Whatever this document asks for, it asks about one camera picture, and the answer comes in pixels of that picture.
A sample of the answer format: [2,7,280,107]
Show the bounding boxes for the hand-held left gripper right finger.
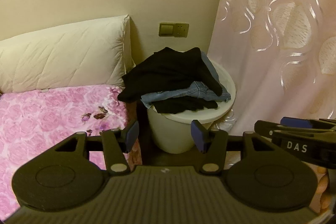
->
[191,120,276,175]

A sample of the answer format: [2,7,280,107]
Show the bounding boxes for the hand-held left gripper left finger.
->
[54,120,139,175]

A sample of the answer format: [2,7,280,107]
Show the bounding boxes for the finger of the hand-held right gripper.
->
[280,116,336,130]
[254,120,336,139]

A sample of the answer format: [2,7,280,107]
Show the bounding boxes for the cream plastic bucket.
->
[146,59,237,154]

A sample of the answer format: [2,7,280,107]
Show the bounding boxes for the black garment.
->
[152,96,219,114]
[117,47,224,103]

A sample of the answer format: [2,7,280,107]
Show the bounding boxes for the orange patterned cloth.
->
[314,166,333,216]

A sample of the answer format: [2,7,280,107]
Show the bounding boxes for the blue denim jeans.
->
[141,52,232,109]

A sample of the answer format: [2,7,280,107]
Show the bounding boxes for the pink embroidered curtain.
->
[207,0,336,135]

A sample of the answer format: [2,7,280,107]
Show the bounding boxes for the pink rose print blanket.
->
[0,83,144,217]

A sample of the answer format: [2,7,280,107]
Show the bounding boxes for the white quilted pillow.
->
[0,14,135,95]

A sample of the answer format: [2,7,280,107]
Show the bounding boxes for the wall power socket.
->
[173,22,190,38]

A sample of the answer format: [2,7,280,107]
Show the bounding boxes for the wall light switch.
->
[159,22,174,37]

